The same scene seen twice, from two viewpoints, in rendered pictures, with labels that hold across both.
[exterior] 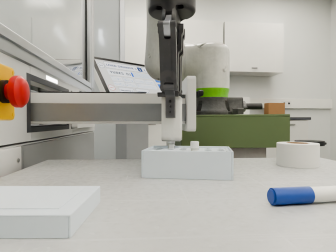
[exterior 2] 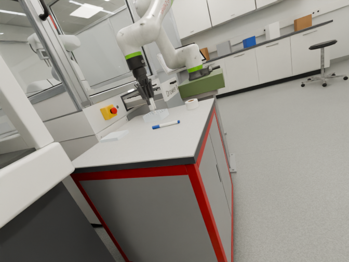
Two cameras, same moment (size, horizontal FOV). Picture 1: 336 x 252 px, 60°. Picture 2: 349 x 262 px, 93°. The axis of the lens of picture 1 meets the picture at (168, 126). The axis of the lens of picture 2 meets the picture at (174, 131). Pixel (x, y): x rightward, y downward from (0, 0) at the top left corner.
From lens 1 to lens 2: 0.67 m
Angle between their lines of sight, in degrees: 34
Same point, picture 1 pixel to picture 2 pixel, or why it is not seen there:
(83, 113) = (137, 102)
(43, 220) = (115, 138)
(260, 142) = (211, 88)
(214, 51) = (188, 51)
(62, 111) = (132, 103)
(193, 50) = (180, 53)
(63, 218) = (116, 138)
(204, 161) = (155, 117)
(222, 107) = (198, 75)
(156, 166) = (146, 119)
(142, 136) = not seen: hidden behind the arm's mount
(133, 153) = not seen: hidden behind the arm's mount
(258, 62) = not seen: outside the picture
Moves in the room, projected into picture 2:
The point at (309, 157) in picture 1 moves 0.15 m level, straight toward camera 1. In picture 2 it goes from (190, 106) to (171, 117)
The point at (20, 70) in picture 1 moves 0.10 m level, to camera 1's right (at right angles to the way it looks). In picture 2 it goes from (117, 97) to (129, 93)
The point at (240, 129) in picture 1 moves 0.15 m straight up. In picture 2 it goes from (201, 85) to (196, 64)
